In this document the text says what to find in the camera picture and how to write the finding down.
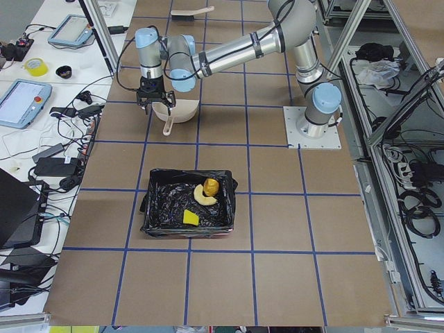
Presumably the blue teach pendant far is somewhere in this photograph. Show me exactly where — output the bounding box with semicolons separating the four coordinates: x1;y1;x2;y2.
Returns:
47;14;94;49

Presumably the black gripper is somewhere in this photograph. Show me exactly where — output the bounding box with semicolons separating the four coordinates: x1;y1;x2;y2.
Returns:
136;76;176;115

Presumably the black power brick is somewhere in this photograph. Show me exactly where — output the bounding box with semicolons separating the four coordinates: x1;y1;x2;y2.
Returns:
34;157;80;177

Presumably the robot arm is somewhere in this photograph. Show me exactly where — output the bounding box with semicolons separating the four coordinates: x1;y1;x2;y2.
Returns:
135;1;342;138

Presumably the aluminium frame post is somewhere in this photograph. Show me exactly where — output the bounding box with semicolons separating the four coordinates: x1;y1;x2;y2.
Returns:
78;0;119;76

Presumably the blue teach pendant near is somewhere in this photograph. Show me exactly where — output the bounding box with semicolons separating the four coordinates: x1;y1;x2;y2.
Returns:
1;79;53;129

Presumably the aluminium frame rack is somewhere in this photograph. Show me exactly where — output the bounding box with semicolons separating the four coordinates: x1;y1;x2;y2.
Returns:
320;1;443;325

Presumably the beige plastic dustpan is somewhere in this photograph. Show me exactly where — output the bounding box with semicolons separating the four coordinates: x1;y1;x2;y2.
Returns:
152;99;200;136

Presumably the pink bin with black bag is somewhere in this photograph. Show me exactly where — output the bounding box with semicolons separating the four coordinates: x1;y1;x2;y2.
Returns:
140;169;238;238

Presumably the croissant shaped bread piece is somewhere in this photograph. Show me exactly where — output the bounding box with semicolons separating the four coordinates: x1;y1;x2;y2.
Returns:
194;184;217;206

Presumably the yellow ball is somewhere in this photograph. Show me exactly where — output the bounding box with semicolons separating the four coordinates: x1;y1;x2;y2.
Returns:
203;178;219;197

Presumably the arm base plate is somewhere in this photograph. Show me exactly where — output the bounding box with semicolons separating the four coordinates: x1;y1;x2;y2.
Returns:
283;106;342;151

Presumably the green yellow sponge piece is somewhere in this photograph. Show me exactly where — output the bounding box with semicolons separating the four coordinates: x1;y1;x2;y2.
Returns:
182;210;200;226

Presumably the crumpled white cloth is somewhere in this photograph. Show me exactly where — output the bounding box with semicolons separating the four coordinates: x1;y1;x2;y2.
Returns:
357;60;400;89

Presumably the black laptop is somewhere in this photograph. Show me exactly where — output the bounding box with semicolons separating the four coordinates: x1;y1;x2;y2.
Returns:
1;170;49;250

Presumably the beige hand brush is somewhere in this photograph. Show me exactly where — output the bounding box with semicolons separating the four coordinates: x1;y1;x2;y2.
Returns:
170;6;214;22

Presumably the small black bowl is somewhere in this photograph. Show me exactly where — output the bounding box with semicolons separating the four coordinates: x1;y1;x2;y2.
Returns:
55;65;72;79

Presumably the yellow tape roll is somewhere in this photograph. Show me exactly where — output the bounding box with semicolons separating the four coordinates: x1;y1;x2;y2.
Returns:
24;58;49;77

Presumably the blue teach pendant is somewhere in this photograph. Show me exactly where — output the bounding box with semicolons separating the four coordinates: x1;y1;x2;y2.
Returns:
47;14;94;49
1;79;53;129

